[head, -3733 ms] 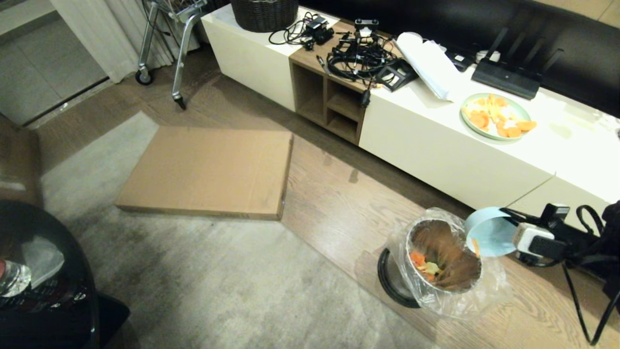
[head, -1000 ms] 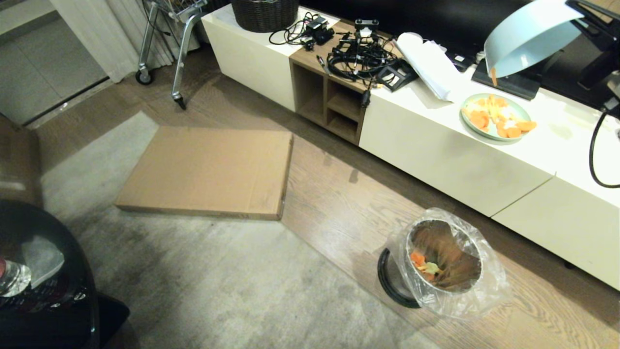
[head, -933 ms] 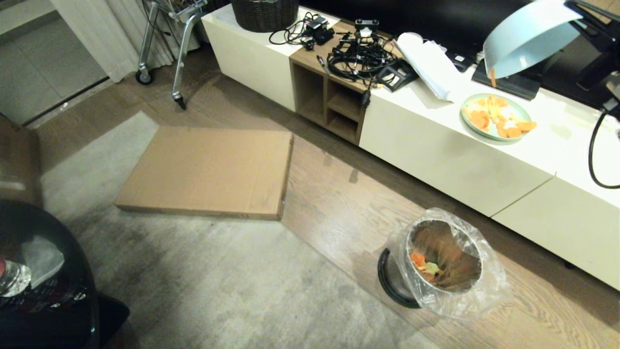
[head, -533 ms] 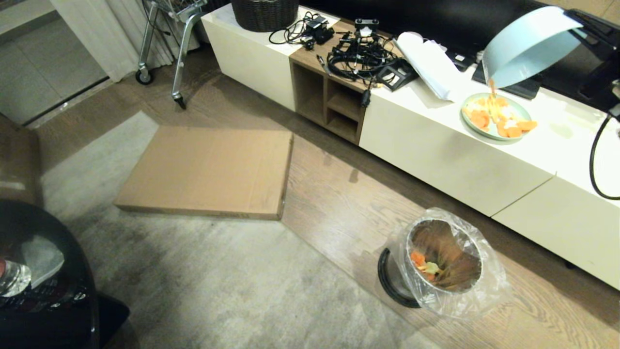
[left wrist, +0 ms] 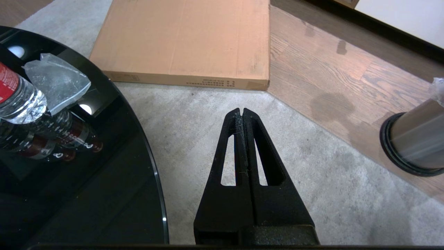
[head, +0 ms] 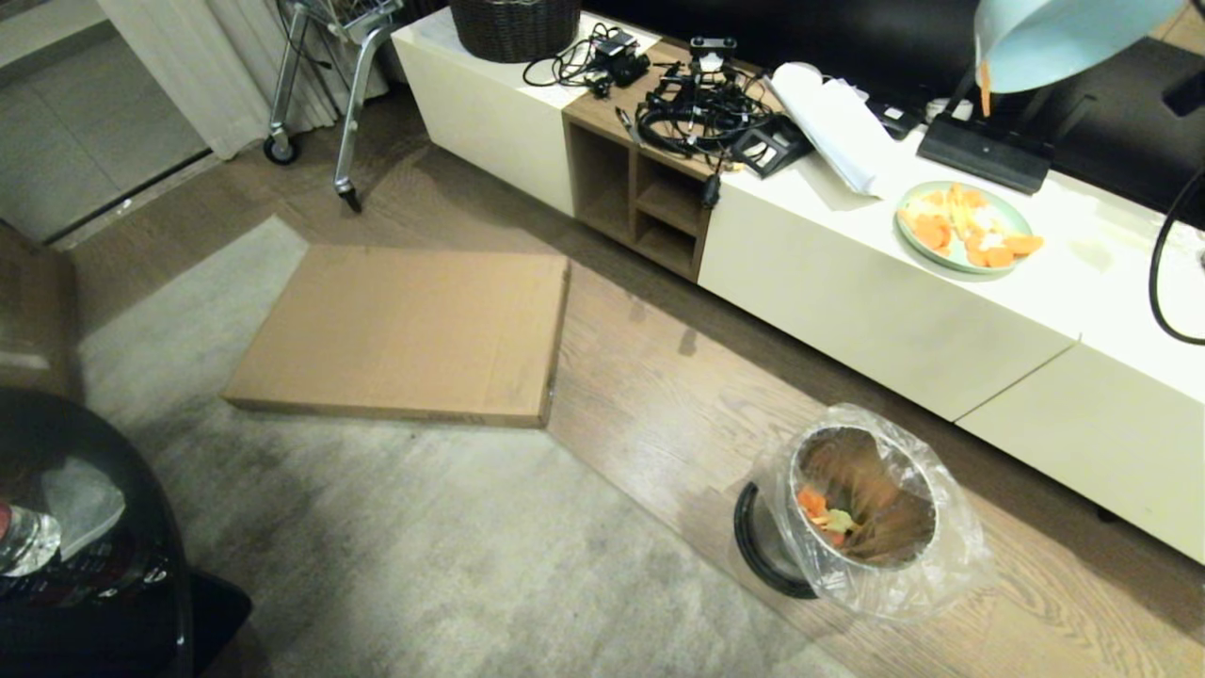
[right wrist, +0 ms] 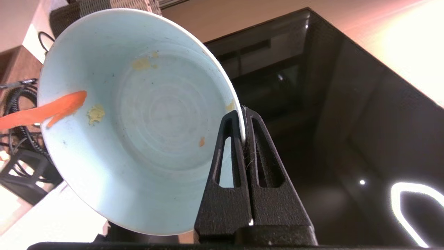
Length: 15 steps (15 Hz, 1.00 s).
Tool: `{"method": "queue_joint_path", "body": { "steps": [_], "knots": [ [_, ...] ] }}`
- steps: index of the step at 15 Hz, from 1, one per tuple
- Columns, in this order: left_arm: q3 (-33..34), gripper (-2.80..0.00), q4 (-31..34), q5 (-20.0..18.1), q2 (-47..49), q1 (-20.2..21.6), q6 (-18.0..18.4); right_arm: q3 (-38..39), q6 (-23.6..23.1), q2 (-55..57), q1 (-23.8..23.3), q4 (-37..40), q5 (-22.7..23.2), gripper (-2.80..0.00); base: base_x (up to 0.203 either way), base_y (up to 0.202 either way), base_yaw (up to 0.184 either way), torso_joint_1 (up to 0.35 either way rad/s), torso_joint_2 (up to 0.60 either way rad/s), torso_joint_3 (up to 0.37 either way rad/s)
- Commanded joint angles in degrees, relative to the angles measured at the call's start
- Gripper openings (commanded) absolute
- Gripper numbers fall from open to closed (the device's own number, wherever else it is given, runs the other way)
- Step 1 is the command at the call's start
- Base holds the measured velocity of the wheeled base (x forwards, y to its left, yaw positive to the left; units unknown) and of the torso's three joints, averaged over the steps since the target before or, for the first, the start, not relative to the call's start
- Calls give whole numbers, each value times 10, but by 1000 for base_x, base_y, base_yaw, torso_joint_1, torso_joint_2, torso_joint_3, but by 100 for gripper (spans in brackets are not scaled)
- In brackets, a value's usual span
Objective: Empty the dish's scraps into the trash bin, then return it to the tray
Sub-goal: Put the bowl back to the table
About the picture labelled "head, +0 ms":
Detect metal trash bin with liner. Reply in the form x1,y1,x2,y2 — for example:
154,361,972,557
753,403,995,624

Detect dark wicker basket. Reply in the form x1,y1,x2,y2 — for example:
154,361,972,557
448,0,584,64

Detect metal wheeled frame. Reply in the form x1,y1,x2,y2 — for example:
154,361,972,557
263,0,404,214

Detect long white low cabinet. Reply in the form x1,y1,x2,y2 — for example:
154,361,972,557
391,9,1205,566

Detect grey rug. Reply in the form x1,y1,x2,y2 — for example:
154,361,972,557
79,216,853,678

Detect small black twin-lens camera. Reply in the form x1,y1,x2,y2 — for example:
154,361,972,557
690,36,738,74

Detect clear plastic bottle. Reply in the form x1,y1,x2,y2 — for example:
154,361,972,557
0,501,63,578

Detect flat brown cardboard box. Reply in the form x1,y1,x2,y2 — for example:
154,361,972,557
220,244,571,429

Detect black square flat device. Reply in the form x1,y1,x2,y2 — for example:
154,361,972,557
731,115,814,181

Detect black television stand base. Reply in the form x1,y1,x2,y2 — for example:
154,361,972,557
916,99,1052,197

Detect pale green plate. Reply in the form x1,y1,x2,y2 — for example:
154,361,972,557
894,180,1036,275

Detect brown wooden open shelf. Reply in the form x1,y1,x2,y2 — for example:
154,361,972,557
562,38,782,284

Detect white rolled paper sheets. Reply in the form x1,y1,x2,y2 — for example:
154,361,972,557
768,61,885,200

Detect pale curtain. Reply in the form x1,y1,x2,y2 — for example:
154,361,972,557
97,0,389,161

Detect crumpled clear plastic sheet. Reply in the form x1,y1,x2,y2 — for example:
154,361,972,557
40,456,126,562

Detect black power adapter with cable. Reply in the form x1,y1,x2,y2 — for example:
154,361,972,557
522,24,652,100

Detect tangled black cable bundle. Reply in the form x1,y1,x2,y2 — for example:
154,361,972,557
617,62,780,210

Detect light blue bowl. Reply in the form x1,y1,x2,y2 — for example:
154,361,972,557
973,0,1189,95

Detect black round glossy table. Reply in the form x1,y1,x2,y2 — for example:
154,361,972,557
0,386,195,678

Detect food scraps in bin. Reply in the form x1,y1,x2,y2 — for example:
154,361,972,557
796,485,862,549

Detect orange peel scraps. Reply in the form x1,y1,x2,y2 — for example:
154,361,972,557
899,184,1045,269

